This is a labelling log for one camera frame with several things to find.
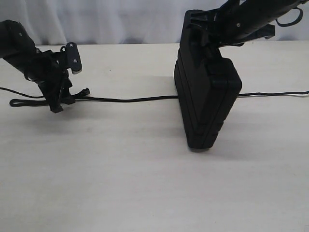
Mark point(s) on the white curtain backdrop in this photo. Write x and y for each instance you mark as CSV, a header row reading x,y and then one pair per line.
x,y
50,22

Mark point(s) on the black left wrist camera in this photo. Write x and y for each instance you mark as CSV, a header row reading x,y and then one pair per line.
x,y
71,58

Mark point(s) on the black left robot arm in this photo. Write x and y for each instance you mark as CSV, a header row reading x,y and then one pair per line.
x,y
16,47

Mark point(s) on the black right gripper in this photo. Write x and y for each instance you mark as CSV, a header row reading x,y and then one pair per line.
x,y
236,23

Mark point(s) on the black plastic case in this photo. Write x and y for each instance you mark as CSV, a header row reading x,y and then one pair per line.
x,y
206,89

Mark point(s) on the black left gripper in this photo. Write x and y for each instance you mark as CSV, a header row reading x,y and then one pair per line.
x,y
45,69

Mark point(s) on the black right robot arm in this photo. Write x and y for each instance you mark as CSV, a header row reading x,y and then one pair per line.
x,y
281,8

